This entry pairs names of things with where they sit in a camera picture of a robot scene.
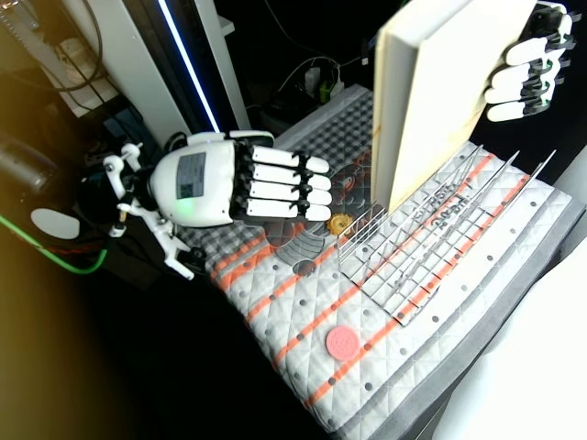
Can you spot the beige book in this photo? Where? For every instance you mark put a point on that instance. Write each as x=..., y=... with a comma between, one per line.
x=435, y=101

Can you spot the black power strip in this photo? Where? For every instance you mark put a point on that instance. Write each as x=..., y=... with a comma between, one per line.
x=284, y=112

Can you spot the white column with blue light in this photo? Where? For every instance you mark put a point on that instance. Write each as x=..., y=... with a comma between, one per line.
x=147, y=82

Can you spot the orange toy cookie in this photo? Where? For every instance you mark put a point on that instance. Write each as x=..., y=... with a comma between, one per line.
x=339, y=224

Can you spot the white power adapter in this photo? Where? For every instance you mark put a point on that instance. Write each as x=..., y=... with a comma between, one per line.
x=313, y=81

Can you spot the green plug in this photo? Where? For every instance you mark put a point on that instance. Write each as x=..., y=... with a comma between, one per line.
x=327, y=91

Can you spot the pink toy cookie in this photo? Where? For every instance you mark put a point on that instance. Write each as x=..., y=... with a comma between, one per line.
x=343, y=343

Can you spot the grey quilt with bear print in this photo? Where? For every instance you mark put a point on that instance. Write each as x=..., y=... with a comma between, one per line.
x=413, y=366

